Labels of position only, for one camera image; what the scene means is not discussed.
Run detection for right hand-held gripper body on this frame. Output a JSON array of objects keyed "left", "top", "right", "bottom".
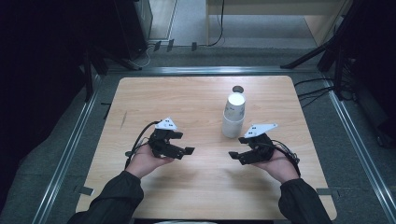
[{"left": 239, "top": 122, "right": 278, "bottom": 166}]

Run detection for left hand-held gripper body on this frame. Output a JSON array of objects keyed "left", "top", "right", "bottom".
[{"left": 148, "top": 117, "right": 188, "bottom": 161}]

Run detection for floral white paper cup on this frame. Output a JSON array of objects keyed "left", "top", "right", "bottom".
[{"left": 223, "top": 92, "right": 247, "bottom": 122}]

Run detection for person's left hand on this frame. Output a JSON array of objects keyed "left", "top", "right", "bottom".
[{"left": 124, "top": 143, "right": 176, "bottom": 180}]

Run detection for person's right hand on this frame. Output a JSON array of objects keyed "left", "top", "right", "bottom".
[{"left": 252, "top": 148, "right": 302, "bottom": 185}]

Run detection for black metal stand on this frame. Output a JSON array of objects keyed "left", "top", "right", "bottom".
[{"left": 81, "top": 46, "right": 143, "bottom": 103}]

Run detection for black computer tower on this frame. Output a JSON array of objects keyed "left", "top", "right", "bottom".
[{"left": 113, "top": 0, "right": 154, "bottom": 61}]

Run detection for black tripod stand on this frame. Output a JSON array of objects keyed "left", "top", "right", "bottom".
[{"left": 279, "top": 0, "right": 396, "bottom": 101}]

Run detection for light wooden furniture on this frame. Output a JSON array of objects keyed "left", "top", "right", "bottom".
[{"left": 205, "top": 0, "right": 353, "bottom": 47}]

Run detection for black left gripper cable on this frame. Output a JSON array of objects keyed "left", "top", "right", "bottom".
[{"left": 124, "top": 120, "right": 162, "bottom": 170}]

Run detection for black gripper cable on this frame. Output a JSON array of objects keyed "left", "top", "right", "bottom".
[
  {"left": 270, "top": 139, "right": 303, "bottom": 178},
  {"left": 124, "top": 120, "right": 162, "bottom": 170}
]

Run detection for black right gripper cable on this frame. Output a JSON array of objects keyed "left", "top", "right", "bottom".
[{"left": 270, "top": 139, "right": 303, "bottom": 178}]

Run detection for metal floor rail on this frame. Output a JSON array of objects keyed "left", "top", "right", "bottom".
[
  {"left": 106, "top": 65, "right": 319, "bottom": 76},
  {"left": 31, "top": 74, "right": 103, "bottom": 224},
  {"left": 321, "top": 77, "right": 396, "bottom": 224}
]

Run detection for black floor cables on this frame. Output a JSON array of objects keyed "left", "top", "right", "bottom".
[{"left": 293, "top": 77, "right": 357, "bottom": 109}]

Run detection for white floor cable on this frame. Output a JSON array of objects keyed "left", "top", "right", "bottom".
[{"left": 135, "top": 43, "right": 157, "bottom": 68}]

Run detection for black hanging cable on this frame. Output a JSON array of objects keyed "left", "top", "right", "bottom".
[{"left": 206, "top": 0, "right": 226, "bottom": 48}]

